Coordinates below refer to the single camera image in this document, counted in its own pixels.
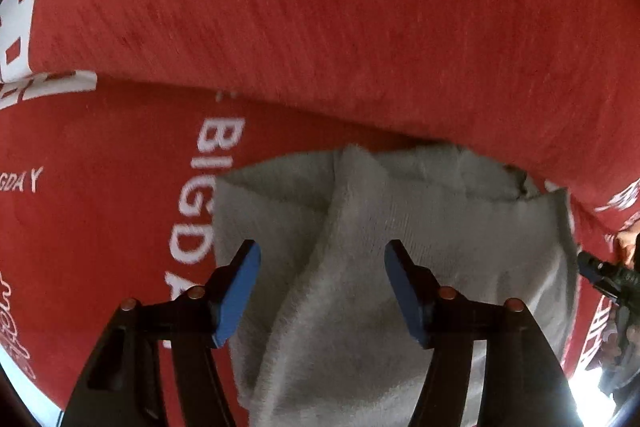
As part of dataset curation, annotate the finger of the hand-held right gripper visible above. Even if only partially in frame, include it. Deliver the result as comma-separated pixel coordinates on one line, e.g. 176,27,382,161
577,250,630,303

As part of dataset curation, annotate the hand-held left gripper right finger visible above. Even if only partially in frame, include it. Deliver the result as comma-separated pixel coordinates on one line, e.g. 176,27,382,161
384,239,584,427

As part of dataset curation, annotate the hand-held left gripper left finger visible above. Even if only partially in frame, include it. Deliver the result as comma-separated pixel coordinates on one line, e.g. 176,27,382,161
60,239,262,427

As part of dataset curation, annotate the grey knit sweater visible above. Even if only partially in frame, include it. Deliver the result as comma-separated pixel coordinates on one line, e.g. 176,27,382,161
212,142,582,427

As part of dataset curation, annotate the beige object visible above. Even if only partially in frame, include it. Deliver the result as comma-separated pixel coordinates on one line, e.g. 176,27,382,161
614,231,640,267

